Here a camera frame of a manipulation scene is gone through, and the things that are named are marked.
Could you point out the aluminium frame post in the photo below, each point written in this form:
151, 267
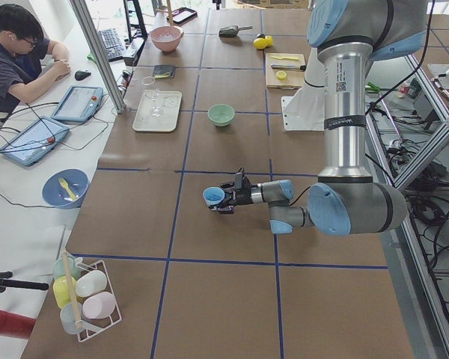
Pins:
83, 16

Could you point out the light blue cup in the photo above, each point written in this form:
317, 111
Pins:
213, 196

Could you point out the pink bowl of ice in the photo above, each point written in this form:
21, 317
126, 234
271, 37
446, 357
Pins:
166, 38

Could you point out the clear wine glass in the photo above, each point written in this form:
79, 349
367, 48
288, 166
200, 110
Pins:
151, 92

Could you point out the black computer mouse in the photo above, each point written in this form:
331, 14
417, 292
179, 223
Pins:
81, 75

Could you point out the steel muddler black tip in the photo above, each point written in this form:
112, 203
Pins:
288, 67

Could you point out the teach pendant near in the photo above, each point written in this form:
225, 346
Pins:
35, 141

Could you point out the teach pendant far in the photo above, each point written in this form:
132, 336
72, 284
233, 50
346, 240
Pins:
78, 105

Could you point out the black keyboard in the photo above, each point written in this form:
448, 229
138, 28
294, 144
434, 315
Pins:
113, 43

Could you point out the green bowl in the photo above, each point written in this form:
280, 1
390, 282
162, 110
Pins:
221, 115

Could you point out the lemon half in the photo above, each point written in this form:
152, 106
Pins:
281, 75

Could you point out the blue bowl with fork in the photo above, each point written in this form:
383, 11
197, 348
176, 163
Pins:
66, 189

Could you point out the yellow lemon lower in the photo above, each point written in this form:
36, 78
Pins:
269, 40

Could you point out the yellow lemon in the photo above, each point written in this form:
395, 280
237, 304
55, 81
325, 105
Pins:
269, 40
260, 43

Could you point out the white cup rack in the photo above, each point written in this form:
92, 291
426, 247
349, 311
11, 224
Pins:
85, 296

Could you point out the yellow lemon upper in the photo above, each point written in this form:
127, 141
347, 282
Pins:
260, 43

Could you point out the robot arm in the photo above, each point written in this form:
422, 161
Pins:
347, 36

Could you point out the yellow plastic knife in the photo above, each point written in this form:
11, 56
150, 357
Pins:
290, 58

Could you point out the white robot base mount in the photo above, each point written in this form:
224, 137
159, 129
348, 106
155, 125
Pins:
304, 111

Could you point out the seated person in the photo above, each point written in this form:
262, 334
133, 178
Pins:
30, 63

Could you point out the teach pendant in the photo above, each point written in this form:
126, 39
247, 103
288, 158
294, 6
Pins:
35, 141
78, 105

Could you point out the grey yellow folded cloth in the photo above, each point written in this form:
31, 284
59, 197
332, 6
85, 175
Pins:
164, 71

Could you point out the wooden cutting board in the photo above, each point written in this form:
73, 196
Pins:
294, 80

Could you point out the cream bear tray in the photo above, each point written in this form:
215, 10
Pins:
170, 104

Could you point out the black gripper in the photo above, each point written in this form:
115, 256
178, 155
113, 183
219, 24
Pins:
243, 196

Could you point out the metal ice scoop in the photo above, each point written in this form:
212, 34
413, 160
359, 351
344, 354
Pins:
233, 30

